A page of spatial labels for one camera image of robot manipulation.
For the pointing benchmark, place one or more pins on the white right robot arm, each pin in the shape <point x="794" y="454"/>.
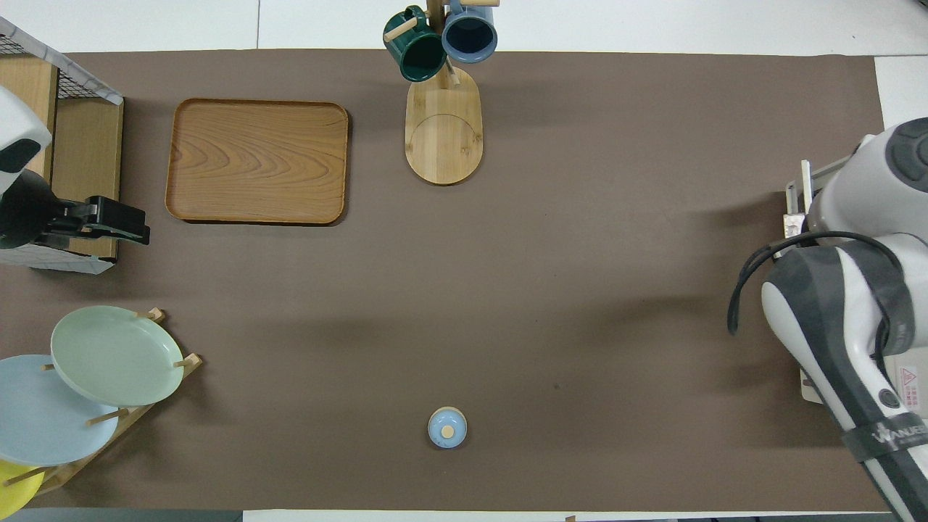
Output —
<point x="834" y="326"/>

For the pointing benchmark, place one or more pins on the pale green plate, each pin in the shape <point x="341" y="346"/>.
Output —
<point x="116" y="355"/>

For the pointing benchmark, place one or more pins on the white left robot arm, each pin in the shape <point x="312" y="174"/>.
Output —
<point x="14" y="116"/>

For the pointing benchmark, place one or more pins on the dark green ceramic mug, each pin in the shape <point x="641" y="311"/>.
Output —
<point x="420" y="61"/>

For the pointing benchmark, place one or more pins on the wooden plate rack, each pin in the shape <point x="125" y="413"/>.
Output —
<point x="190" y="360"/>

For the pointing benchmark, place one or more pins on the blue ceramic mug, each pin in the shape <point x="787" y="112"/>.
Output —
<point x="470" y="36"/>

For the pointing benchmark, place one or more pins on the pale blue racked plate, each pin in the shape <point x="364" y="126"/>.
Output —
<point x="36" y="420"/>

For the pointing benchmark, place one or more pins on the yellow plate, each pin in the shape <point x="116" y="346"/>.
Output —
<point x="14" y="493"/>

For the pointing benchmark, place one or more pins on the brown table mat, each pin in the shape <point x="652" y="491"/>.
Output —
<point x="580" y="290"/>

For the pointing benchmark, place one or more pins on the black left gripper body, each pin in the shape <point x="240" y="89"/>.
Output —
<point x="29" y="214"/>

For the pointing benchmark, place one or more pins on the wooden serving tray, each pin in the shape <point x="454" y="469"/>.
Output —
<point x="254" y="159"/>

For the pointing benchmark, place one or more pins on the wooden mug tree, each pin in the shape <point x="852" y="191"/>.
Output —
<point x="444" y="138"/>

